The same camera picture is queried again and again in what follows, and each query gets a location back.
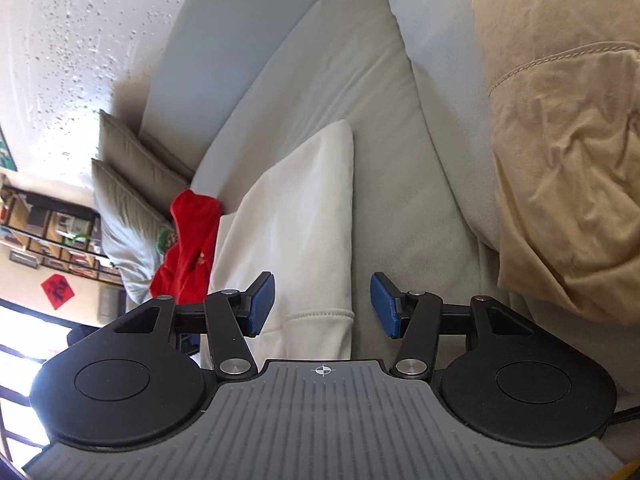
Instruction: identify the white t-shirt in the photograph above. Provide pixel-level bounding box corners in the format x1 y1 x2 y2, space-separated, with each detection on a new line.
209 120 355 365

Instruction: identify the red garment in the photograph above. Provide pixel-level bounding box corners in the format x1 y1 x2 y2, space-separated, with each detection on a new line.
150 190 222 304

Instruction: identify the olive throw pillow front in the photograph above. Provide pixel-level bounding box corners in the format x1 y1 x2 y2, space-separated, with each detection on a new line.
91 159 169 304

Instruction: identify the olive throw pillow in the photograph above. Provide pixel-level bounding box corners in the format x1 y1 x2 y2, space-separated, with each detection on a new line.
91 159 169 304
98 110 189 217

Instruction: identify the dark wooden bookshelf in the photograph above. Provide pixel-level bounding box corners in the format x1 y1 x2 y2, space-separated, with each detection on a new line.
1 184 124 288

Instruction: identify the olive throw pillow rear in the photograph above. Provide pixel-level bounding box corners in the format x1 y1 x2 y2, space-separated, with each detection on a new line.
98 110 189 217

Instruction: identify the grey-green sofa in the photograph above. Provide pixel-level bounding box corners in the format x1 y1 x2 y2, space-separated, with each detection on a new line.
119 0 640 401

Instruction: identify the tan beige blanket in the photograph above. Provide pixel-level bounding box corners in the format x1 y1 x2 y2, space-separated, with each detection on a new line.
471 0 639 324

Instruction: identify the red paper wall decoration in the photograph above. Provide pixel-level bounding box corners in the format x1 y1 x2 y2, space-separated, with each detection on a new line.
41 273 75 310

